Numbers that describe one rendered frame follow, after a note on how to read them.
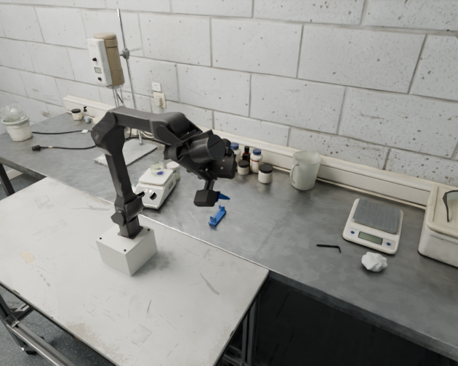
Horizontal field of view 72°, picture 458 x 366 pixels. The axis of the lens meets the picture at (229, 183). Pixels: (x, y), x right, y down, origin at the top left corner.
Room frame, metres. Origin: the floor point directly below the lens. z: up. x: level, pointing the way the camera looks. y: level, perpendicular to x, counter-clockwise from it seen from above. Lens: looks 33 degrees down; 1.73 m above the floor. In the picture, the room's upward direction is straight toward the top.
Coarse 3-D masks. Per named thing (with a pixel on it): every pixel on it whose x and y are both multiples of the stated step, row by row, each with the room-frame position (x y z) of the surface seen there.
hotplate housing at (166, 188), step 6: (174, 174) 1.23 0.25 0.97; (168, 180) 1.18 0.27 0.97; (174, 180) 1.23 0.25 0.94; (144, 186) 1.13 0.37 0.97; (150, 186) 1.13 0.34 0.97; (156, 186) 1.13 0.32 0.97; (162, 186) 1.13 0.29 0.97; (168, 186) 1.16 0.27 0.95; (174, 186) 1.23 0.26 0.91; (162, 192) 1.10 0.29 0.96; (168, 192) 1.15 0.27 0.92; (162, 198) 1.09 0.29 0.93; (144, 204) 1.06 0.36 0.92; (150, 204) 1.06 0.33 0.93
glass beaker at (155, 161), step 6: (150, 156) 1.23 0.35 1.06; (156, 156) 1.24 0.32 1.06; (162, 156) 1.22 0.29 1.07; (150, 162) 1.19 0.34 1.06; (156, 162) 1.18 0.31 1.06; (162, 162) 1.21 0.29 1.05; (150, 168) 1.19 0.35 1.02; (156, 168) 1.18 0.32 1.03; (162, 168) 1.20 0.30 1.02; (156, 174) 1.18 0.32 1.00
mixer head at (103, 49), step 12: (96, 36) 1.52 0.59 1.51; (108, 36) 1.53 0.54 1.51; (96, 48) 1.49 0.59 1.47; (108, 48) 1.52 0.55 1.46; (96, 60) 1.49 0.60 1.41; (108, 60) 1.52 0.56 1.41; (120, 60) 1.57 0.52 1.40; (96, 72) 1.51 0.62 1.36; (108, 72) 1.50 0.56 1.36; (120, 72) 1.55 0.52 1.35; (108, 84) 1.49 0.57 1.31; (120, 84) 1.54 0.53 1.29
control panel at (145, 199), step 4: (140, 188) 1.13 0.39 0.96; (144, 188) 1.13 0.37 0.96; (148, 188) 1.12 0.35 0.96; (152, 188) 1.12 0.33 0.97; (136, 192) 1.11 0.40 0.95; (148, 192) 1.10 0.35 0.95; (156, 192) 1.10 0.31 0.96; (160, 192) 1.10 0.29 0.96; (144, 196) 1.09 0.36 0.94; (148, 196) 1.09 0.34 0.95; (156, 196) 1.09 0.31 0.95; (144, 200) 1.07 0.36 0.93; (148, 200) 1.07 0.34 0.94; (152, 200) 1.07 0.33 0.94; (156, 200) 1.07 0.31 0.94; (156, 204) 1.05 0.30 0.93
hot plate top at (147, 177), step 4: (148, 168) 1.25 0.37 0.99; (148, 172) 1.22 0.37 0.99; (164, 172) 1.22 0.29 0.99; (168, 172) 1.22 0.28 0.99; (172, 172) 1.22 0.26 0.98; (144, 176) 1.18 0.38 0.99; (148, 176) 1.18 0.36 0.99; (152, 176) 1.18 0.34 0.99; (156, 176) 1.18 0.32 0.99; (160, 176) 1.18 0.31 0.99; (164, 176) 1.18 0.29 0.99; (168, 176) 1.18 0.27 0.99; (140, 180) 1.15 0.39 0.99; (144, 180) 1.15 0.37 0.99; (148, 180) 1.15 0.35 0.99; (152, 180) 1.15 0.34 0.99; (156, 180) 1.15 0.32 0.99; (160, 180) 1.15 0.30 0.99; (164, 180) 1.15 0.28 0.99; (160, 184) 1.13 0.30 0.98
